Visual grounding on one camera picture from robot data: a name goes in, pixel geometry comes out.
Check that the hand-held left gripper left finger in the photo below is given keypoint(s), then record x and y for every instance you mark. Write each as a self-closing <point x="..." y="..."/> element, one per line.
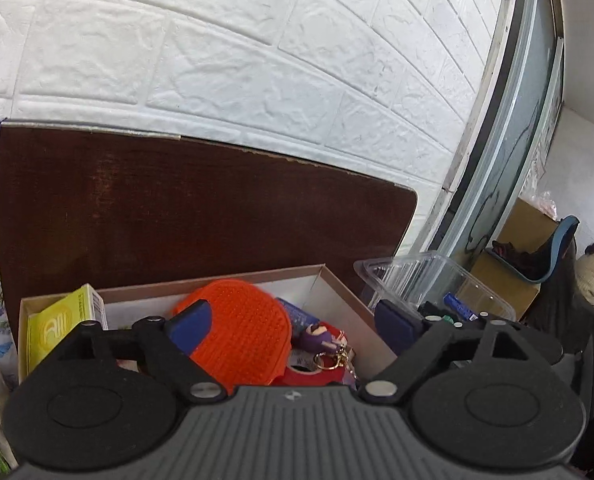
<point x="192" y="325"/>

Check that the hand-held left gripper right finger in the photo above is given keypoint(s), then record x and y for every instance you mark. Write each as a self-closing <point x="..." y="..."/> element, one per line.
<point x="396" y="325"/>

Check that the orange bristled silicone pad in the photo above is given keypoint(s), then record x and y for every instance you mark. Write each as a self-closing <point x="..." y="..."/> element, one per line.
<point x="247" y="330"/>

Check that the white cardboard box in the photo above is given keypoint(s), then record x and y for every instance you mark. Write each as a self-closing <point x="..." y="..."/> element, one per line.
<point x="337" y="295"/>

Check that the dark brown wooden desktop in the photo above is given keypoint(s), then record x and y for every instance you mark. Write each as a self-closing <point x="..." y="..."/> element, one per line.
<point x="177" y="210"/>

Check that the clear plastic container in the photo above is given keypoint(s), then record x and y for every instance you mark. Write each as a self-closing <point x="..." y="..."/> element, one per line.
<point x="417" y="280"/>

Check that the green and black small item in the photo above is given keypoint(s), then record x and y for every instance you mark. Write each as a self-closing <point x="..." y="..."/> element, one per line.
<point x="446" y="318"/>

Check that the blue pen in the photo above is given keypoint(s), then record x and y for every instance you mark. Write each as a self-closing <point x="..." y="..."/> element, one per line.
<point x="459" y="306"/>

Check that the red round item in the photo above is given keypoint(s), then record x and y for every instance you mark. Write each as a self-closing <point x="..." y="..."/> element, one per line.
<point x="302" y="376"/>

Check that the brown cardboard box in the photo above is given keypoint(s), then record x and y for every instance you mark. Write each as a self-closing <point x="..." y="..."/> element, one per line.
<point x="507" y="280"/>

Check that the yellow green small carton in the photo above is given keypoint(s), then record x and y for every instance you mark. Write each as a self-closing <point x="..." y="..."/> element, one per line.
<point x="57" y="327"/>

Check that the dark cloth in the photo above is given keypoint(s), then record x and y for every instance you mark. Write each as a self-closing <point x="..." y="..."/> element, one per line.
<point x="562" y="310"/>

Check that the blue rimmed dark bag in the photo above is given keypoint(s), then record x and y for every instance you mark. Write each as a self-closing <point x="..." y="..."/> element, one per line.
<point x="562" y="240"/>

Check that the pink dotted clear plastic bag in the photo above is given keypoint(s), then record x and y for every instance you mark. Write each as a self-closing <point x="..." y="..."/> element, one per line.
<point x="542" y="205"/>

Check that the glass door with metal frame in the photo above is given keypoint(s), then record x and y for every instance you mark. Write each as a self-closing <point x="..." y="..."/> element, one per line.
<point x="507" y="125"/>

